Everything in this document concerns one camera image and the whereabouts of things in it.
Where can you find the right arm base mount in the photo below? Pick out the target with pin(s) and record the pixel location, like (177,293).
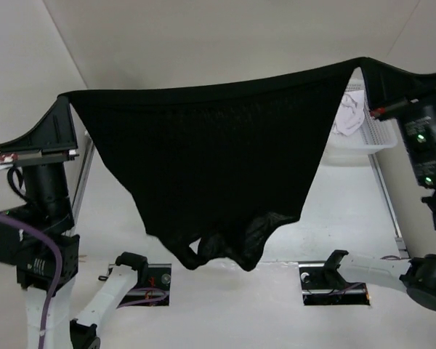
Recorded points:
(323,288)

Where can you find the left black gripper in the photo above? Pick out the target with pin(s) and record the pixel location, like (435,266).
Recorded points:
(53,137)

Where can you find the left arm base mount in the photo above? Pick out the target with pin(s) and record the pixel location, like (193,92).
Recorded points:
(147,286)

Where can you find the white tank top in basket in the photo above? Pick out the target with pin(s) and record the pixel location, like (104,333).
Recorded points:
(350,114)

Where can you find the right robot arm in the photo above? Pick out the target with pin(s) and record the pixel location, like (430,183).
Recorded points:
(415,277)

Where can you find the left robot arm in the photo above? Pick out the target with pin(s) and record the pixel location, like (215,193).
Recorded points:
(37,238)

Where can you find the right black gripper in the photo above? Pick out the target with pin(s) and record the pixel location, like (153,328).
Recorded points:
(393,109)

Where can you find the black tank top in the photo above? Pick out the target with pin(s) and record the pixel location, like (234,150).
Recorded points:
(215,170)

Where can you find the white plastic basket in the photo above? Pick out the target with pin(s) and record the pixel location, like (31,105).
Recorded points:
(373,136)

